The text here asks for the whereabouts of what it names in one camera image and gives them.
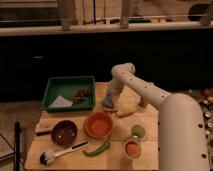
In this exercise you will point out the blue sponge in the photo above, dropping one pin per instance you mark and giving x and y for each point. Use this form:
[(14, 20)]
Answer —
[(108, 102)]

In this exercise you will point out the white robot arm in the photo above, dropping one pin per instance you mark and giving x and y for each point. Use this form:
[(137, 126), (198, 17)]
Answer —
[(182, 138)]

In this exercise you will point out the orange bowl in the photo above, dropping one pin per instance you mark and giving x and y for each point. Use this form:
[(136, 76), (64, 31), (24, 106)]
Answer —
[(98, 125)]

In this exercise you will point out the purple bowl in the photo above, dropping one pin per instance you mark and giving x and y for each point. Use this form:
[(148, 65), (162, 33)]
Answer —
[(64, 133)]

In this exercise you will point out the dark red grape bunch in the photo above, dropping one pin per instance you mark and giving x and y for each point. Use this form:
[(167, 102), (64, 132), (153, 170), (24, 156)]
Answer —
[(80, 95)]

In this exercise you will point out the green plastic tray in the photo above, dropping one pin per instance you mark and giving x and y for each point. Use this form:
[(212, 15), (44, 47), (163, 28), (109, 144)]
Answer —
[(67, 87)]

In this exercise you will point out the white folded cloth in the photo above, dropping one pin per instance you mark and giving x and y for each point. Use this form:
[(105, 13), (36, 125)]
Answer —
[(60, 101)]

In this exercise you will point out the green measuring cup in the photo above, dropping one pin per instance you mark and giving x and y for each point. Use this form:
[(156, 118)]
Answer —
[(137, 132)]

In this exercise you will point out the green chili pepper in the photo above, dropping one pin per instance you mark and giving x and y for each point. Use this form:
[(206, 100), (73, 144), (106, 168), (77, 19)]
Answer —
[(99, 150)]

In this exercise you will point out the white cup orange inside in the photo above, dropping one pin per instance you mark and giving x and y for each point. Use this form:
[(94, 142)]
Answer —
[(131, 149)]

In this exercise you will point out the white dish brush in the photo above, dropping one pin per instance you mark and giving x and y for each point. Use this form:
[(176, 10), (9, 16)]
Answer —
[(49, 156)]

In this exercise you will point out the spice bottle rack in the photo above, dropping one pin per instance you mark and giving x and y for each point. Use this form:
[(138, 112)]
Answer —
[(206, 104)]

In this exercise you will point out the black metal stand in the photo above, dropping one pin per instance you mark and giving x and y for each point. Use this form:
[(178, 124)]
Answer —
[(16, 154)]

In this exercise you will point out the black handled knife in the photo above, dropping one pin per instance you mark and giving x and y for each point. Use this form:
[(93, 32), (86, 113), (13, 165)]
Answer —
[(44, 128)]

